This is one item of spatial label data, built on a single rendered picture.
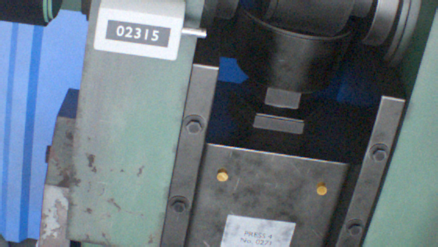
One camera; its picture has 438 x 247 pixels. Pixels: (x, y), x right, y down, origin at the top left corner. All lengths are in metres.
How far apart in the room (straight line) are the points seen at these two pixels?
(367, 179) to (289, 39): 0.15
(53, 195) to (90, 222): 0.47
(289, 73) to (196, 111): 0.11
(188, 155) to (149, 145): 0.04
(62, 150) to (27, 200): 1.09
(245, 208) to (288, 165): 0.07
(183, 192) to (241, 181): 0.07
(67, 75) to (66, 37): 0.10
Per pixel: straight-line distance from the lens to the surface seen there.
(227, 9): 0.88
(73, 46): 2.22
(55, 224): 1.40
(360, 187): 0.90
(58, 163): 1.39
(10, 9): 0.87
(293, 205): 0.95
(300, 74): 0.91
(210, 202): 0.94
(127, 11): 0.75
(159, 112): 0.84
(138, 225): 0.91
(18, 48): 2.22
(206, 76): 0.83
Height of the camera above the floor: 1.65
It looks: 31 degrees down
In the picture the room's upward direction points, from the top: 11 degrees clockwise
